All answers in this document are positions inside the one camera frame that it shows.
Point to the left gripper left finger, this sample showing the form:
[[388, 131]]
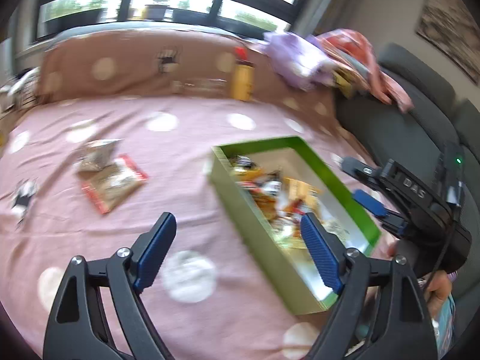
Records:
[[77, 327]]

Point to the purple folded cloth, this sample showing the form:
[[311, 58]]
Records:
[[299, 62]]

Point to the small red silver snack pack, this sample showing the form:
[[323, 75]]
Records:
[[294, 210]]

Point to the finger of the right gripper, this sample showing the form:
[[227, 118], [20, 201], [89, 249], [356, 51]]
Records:
[[377, 207], [371, 176]]

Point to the pink polka dot bedsheet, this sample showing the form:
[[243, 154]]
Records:
[[210, 300]]

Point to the yellow drink bottle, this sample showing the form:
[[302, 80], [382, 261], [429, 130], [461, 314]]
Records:
[[243, 75]]

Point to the wall picture frame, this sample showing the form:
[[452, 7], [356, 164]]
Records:
[[448, 26]]

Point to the clear plastic bottle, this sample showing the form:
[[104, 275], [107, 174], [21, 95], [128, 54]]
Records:
[[200, 87]]

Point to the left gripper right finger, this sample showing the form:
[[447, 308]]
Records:
[[380, 312]]

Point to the pink folded cloth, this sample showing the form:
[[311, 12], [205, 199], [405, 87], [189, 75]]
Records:
[[353, 49]]

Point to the green cardboard box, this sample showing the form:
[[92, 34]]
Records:
[[291, 272]]

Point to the person right hand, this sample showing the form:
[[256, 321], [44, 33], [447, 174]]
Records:
[[436, 287]]

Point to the brown polka dot bolster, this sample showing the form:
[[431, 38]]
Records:
[[145, 62]]

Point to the pale yellow corn snack bag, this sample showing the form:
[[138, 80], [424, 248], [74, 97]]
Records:
[[286, 232]]

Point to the striped white cloth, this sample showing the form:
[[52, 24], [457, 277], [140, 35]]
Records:
[[19, 93]]

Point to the white popcorn snack bag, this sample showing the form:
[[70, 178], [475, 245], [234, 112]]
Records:
[[97, 155]]

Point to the red-edged beige snack pack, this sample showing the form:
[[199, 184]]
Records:
[[111, 186]]

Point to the orange panda snack bag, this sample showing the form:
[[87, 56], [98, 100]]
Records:
[[265, 192]]

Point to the black sesame snack bag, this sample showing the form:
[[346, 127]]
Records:
[[244, 168]]

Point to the dark grey sofa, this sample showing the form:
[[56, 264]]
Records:
[[416, 138]]

